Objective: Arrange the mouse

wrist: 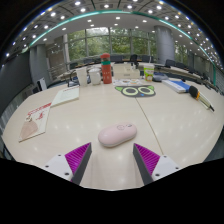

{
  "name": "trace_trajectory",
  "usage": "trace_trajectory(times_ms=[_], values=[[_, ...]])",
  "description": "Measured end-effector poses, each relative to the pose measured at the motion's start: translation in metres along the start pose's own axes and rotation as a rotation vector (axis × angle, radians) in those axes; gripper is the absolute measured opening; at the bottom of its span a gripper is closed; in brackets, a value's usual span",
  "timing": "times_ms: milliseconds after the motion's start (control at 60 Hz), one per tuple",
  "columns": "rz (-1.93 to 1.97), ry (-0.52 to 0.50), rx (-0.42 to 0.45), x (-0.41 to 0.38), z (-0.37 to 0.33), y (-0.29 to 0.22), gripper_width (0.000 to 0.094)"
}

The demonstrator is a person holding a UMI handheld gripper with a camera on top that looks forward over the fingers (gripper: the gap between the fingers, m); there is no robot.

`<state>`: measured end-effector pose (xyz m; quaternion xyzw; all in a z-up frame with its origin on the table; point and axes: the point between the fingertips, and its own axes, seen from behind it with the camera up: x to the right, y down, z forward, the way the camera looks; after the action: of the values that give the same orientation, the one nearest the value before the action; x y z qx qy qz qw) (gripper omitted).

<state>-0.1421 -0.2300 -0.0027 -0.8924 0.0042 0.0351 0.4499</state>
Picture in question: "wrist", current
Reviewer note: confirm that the blue and white book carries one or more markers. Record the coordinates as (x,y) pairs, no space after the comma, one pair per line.
(176,85)

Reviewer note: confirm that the dark conference desk console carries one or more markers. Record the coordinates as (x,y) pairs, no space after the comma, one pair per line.
(160,77)

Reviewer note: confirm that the group of ceiling lights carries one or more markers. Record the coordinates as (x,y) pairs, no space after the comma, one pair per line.
(117,18)

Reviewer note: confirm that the white cardboard box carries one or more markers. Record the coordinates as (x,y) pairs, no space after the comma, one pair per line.
(126,72)

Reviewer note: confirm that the red and white brochure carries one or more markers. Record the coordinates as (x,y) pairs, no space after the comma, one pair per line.
(35,121)

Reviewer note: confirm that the green printed cup with straw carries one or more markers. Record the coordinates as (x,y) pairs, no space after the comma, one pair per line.
(149,73)

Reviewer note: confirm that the colourful sticker sheet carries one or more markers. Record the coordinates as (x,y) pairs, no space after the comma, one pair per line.
(126,82)

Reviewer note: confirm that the black handheld microphone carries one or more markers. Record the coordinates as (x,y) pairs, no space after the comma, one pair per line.
(194,91)

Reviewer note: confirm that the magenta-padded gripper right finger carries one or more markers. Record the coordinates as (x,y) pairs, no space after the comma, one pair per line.
(148,158)

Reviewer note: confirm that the pink computer mouse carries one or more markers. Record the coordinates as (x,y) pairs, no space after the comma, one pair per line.
(116,134)

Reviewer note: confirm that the grey cat-shaped mouse pad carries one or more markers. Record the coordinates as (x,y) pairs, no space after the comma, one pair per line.
(135,91)

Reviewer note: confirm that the group of dark office chairs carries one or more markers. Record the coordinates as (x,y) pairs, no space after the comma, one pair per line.
(170,63)

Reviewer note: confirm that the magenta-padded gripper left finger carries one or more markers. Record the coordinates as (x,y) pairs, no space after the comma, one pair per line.
(77,157)

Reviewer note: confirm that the white printed booklet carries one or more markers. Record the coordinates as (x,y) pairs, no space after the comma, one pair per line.
(66,95)

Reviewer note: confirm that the red insulated drink bottle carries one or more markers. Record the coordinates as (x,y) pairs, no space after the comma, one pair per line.
(106,70)

